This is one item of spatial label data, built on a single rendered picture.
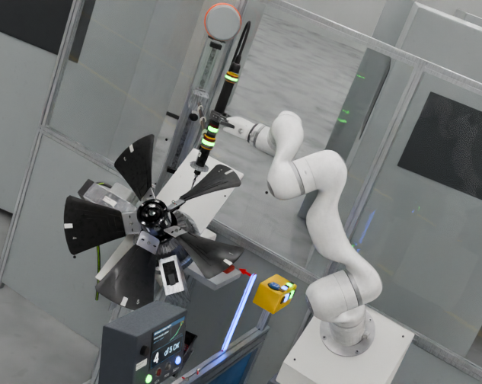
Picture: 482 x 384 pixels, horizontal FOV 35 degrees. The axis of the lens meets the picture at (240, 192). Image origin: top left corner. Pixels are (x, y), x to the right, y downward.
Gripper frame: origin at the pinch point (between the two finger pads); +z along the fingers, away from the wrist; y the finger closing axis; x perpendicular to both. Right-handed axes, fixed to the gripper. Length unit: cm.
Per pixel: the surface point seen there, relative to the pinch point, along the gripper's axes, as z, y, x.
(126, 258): 8, -16, -59
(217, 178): -0.9, 16.1, -26.6
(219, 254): -20, -1, -46
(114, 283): 6, -22, -67
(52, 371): 58, 41, -165
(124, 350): -37, -83, -46
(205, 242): -11.4, 2.0, -46.1
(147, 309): -31, -66, -42
